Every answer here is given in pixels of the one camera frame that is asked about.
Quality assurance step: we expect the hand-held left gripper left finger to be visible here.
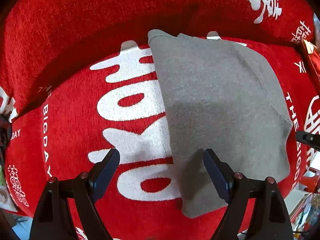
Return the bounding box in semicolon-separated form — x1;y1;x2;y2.
29;148;120;240

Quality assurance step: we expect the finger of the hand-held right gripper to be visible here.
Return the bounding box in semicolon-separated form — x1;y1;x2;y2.
295;131;320;152

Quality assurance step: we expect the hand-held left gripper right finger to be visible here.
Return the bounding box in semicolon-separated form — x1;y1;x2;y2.
203;149;294;240

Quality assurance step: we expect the grey small garment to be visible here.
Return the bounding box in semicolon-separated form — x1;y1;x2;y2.
147;29;293;218

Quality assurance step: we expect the red plastic stool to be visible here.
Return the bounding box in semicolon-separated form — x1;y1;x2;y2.
299;166;320;193

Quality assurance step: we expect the colourful printed box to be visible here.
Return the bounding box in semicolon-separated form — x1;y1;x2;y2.
289;192;320;234

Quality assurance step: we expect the red satin pillow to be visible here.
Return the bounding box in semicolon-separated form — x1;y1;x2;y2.
301;39;320;82

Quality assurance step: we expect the red printed blanket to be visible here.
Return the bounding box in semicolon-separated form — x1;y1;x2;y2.
0;0;320;240

